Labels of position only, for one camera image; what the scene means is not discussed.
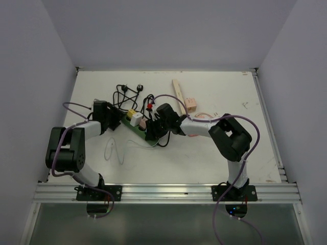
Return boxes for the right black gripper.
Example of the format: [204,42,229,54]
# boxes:
[146,116,170,141]

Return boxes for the pale pink plug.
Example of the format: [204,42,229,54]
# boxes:
[139,118,147,130]

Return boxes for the green power strip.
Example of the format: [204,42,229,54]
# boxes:
[121,114,158,146]

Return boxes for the yellow plug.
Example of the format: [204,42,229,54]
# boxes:
[127,109,137,119]

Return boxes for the cream power strip red buttons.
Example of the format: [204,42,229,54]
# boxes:
[172,79,186,115]

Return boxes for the peach cube socket adapter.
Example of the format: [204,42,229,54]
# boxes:
[184,97,197,113]

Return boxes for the light blue cable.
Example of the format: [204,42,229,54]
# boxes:
[104,137,160,165]

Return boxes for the pink charging cable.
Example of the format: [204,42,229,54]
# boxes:
[191,112,214,119]

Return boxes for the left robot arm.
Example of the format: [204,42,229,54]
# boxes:
[45,100,124,201]

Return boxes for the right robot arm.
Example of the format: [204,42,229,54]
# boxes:
[145,103,252,201]

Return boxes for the black power cable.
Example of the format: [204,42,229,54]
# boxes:
[112,83,172,148]

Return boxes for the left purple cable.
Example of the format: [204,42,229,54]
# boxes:
[51,102,115,220]

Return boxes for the purple cable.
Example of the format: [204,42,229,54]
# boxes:
[150,94,264,245]
[51,102,115,220]

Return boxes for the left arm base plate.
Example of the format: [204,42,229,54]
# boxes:
[74,185,123,202]

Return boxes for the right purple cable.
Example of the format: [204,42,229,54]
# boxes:
[150,94,264,245]

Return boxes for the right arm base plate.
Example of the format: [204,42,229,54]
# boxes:
[211,181,259,202]

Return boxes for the aluminium front rail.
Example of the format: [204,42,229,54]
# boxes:
[32,183,301,204]

